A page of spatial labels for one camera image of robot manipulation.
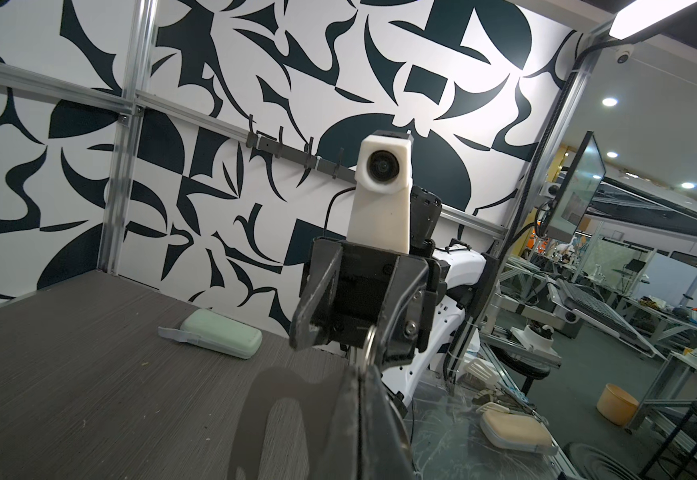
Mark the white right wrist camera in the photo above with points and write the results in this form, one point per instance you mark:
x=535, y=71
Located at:
x=381, y=212

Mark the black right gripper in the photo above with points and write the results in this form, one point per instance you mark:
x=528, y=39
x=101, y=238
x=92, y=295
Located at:
x=347, y=287

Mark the black wall hook rail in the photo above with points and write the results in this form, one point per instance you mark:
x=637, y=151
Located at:
x=305, y=157

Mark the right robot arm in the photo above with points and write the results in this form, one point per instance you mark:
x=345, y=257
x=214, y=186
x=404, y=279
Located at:
x=464, y=270

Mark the monitor screen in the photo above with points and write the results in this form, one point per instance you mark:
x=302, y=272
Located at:
x=575, y=194

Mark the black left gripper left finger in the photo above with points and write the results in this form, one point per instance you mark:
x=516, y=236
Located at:
x=340, y=458

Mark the white plastic hinge block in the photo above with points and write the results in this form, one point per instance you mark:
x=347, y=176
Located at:
x=517, y=432

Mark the beige bucket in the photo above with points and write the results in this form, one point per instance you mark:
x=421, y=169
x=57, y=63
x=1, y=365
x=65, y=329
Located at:
x=617, y=405

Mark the mint green glasses case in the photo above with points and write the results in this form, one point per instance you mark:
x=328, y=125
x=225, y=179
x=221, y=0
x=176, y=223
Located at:
x=214, y=332

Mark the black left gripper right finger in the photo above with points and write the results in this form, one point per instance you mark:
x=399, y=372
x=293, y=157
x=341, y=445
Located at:
x=384, y=445

